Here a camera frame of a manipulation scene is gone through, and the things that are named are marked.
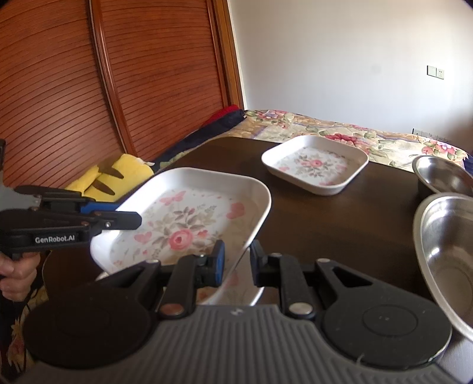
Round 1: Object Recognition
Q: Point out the large floral rectangular plate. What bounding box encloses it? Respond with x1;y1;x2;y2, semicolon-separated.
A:
90;167;272;306

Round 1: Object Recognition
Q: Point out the person's left hand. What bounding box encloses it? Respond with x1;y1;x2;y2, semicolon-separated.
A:
1;253;41;302

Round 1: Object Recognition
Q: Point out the small steel bowl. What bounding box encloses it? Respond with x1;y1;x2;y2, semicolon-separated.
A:
412;155;472;198

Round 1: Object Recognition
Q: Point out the large steel bowl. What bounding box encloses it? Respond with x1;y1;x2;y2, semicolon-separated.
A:
413;193;472;340

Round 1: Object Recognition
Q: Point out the yellow plush toy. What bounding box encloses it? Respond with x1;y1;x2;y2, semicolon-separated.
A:
65;154;154;202

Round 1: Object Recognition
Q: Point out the dark blue blanket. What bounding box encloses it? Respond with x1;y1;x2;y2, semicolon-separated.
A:
152;109;244;173

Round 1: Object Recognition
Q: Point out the wooden louvered wardrobe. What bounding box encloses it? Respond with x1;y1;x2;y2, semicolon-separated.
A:
1;1;243;187

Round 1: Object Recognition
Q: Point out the white wall switch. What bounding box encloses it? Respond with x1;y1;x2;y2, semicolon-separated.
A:
427;66;444;79

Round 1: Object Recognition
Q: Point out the red cloth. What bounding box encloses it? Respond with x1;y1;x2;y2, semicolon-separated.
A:
201;104;240;126

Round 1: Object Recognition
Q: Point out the floral bedspread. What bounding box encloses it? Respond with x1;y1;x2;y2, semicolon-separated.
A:
227;108;472;173

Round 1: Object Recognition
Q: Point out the small floral square plate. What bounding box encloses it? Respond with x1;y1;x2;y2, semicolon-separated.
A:
261;135;369;196

